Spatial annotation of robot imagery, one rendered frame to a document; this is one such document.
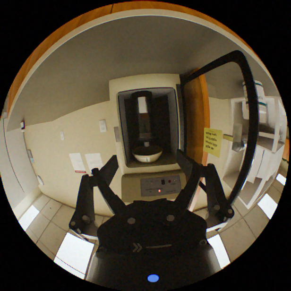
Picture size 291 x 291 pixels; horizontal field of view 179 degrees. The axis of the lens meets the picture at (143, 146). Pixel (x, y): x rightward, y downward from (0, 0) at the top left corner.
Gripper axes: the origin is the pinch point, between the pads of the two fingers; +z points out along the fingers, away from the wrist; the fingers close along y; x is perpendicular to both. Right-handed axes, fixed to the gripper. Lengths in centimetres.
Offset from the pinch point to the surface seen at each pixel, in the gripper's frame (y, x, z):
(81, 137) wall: -69, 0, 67
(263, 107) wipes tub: 54, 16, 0
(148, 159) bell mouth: 0.6, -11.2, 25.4
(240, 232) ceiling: 134, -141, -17
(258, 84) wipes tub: 53, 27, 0
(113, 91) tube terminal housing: -12.1, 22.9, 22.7
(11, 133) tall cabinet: -293, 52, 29
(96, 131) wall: -48, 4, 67
